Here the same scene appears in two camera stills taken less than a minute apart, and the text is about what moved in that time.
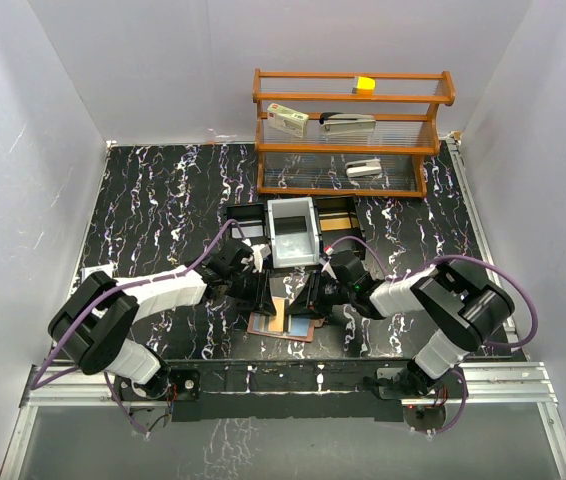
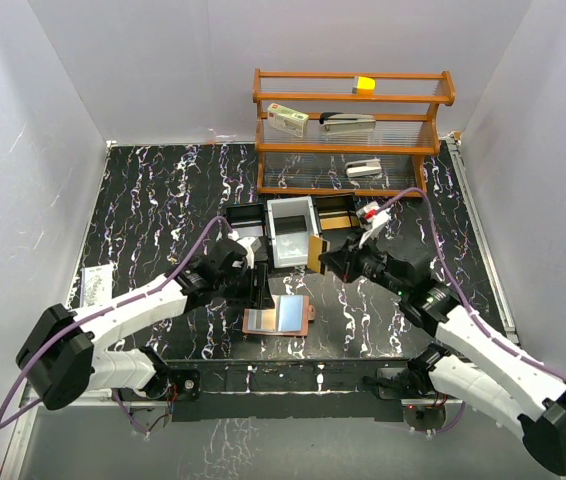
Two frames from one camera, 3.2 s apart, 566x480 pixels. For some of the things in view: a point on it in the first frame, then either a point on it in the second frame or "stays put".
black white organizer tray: [297, 229] stays put
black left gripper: [262, 300] stays put
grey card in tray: [250, 231] stays put
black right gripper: [309, 301] -> [339, 260]
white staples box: [287, 120] stays put
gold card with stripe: [281, 321] -> [314, 249]
